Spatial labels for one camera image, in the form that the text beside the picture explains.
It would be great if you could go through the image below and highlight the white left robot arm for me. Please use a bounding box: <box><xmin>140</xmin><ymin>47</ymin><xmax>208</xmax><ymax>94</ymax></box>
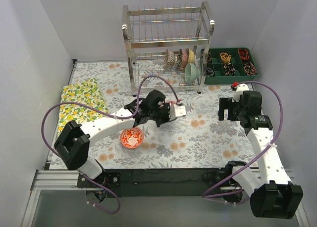
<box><xmin>54</xmin><ymin>90</ymin><xmax>174</xmax><ymax>187</ymax></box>

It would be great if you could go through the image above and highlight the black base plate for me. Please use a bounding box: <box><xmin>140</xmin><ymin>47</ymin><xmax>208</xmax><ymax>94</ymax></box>
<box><xmin>76</xmin><ymin>168</ymin><xmax>253</xmax><ymax>198</ymax></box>

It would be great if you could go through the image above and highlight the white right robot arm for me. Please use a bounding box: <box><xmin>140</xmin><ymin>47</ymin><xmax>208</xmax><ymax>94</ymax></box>
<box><xmin>218</xmin><ymin>84</ymin><xmax>303</xmax><ymax>219</ymax></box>

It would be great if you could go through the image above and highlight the yellow and teal patterned bowl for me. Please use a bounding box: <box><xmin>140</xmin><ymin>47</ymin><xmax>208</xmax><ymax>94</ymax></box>
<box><xmin>185</xmin><ymin>48</ymin><xmax>195</xmax><ymax>64</ymax></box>

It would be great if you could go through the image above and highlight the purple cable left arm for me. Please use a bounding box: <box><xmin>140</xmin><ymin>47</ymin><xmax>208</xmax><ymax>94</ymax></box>
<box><xmin>41</xmin><ymin>75</ymin><xmax>184</xmax><ymax>215</ymax></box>

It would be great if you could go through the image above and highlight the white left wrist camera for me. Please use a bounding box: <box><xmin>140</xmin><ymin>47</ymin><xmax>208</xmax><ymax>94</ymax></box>
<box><xmin>169</xmin><ymin>104</ymin><xmax>186</xmax><ymax>121</ymax></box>

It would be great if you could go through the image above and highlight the aluminium front rail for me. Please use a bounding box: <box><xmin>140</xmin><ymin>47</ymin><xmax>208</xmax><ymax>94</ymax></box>
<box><xmin>31</xmin><ymin>169</ymin><xmax>297</xmax><ymax>191</ymax></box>

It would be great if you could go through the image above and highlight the black leaf patterned bowl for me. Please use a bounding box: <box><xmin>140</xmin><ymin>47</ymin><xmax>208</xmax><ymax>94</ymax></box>
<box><xmin>175</xmin><ymin>49</ymin><xmax>189</xmax><ymax>69</ymax></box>

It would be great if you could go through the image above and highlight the orange geometric patterned bowl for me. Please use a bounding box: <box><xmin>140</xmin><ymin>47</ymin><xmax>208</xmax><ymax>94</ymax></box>
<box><xmin>164</xmin><ymin>101</ymin><xmax>177</xmax><ymax>107</ymax></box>

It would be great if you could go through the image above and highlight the lemon print cloth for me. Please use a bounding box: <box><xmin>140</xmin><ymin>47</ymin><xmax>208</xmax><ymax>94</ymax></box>
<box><xmin>57</xmin><ymin>78</ymin><xmax>108</xmax><ymax>135</ymax></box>

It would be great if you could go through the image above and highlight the green compartment organizer tray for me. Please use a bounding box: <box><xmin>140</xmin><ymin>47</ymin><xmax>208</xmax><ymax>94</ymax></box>
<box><xmin>205</xmin><ymin>47</ymin><xmax>258</xmax><ymax>85</ymax></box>

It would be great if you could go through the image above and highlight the mint green bowl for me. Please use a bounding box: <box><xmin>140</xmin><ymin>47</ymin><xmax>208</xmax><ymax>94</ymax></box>
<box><xmin>184</xmin><ymin>63</ymin><xmax>200</xmax><ymax>84</ymax></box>

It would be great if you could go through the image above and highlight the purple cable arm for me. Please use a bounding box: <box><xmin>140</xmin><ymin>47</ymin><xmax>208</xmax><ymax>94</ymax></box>
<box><xmin>202</xmin><ymin>80</ymin><xmax>283</xmax><ymax>205</ymax></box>
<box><xmin>41</xmin><ymin>75</ymin><xmax>184</xmax><ymax>215</ymax></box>

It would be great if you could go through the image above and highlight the small purple patterned bowl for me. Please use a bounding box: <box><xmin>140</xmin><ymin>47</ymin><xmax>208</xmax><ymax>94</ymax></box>
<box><xmin>163</xmin><ymin>49</ymin><xmax>176</xmax><ymax>69</ymax></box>

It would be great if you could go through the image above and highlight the floral patterned table mat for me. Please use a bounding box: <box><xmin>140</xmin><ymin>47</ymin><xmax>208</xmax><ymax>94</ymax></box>
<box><xmin>63</xmin><ymin>61</ymin><xmax>254</xmax><ymax>169</ymax></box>

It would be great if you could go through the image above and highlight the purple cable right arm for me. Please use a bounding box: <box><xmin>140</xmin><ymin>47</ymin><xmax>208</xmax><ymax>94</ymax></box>
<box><xmin>202</xmin><ymin>80</ymin><xmax>283</xmax><ymax>205</ymax></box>

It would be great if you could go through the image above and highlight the orange floral patterned bowl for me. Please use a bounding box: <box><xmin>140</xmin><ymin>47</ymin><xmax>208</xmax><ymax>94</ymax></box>
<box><xmin>120</xmin><ymin>127</ymin><xmax>144</xmax><ymax>149</ymax></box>

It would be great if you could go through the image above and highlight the stainless steel dish rack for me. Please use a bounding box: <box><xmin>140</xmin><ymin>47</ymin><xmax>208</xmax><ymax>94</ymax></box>
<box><xmin>121</xmin><ymin>1</ymin><xmax>215</xmax><ymax>95</ymax></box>

